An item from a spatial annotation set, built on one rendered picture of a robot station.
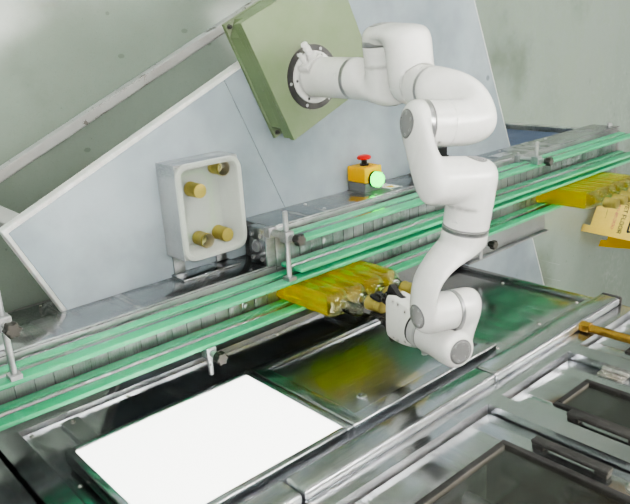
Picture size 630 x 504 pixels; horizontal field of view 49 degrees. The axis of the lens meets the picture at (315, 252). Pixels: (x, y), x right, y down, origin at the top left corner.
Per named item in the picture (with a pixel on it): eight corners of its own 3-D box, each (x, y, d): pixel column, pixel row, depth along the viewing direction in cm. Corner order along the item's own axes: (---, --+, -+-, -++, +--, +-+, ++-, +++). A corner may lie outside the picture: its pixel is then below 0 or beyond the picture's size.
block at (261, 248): (248, 262, 172) (265, 268, 166) (244, 225, 169) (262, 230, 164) (259, 258, 174) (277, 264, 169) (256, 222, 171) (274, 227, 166)
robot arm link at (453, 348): (449, 299, 127) (490, 291, 131) (416, 283, 136) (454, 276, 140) (445, 374, 131) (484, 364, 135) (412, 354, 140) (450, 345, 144)
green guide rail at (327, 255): (280, 266, 170) (301, 273, 164) (280, 262, 169) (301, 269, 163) (617, 152, 278) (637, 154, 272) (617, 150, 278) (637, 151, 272)
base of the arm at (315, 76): (276, 64, 163) (317, 64, 151) (309, 29, 167) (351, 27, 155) (310, 113, 172) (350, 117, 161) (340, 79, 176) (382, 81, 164)
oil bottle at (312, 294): (276, 297, 171) (335, 320, 156) (274, 276, 170) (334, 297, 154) (293, 291, 175) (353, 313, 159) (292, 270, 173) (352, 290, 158)
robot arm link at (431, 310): (469, 214, 131) (453, 312, 139) (413, 222, 125) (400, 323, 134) (499, 230, 124) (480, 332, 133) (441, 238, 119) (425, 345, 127)
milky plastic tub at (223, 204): (167, 256, 163) (187, 264, 156) (154, 162, 156) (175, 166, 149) (228, 239, 173) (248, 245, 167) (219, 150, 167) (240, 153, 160)
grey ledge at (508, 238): (338, 299, 200) (367, 309, 192) (337, 271, 198) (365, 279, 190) (521, 225, 259) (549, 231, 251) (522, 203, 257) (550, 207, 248)
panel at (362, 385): (66, 463, 131) (156, 555, 106) (63, 450, 130) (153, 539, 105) (388, 317, 186) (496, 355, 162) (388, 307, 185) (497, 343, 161)
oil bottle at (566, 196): (535, 201, 244) (613, 214, 224) (536, 186, 243) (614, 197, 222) (544, 198, 248) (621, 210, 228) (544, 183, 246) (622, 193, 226)
